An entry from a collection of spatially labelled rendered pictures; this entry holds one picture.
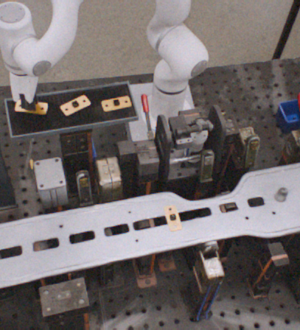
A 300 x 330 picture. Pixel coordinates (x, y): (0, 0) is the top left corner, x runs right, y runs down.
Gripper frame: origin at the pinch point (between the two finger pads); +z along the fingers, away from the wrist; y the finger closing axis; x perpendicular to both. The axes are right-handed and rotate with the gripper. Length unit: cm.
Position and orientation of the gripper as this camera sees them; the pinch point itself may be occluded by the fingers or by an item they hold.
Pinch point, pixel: (30, 102)
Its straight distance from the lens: 159.6
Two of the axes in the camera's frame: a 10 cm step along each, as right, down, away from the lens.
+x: 9.9, 1.2, -0.1
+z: -0.6, 5.1, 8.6
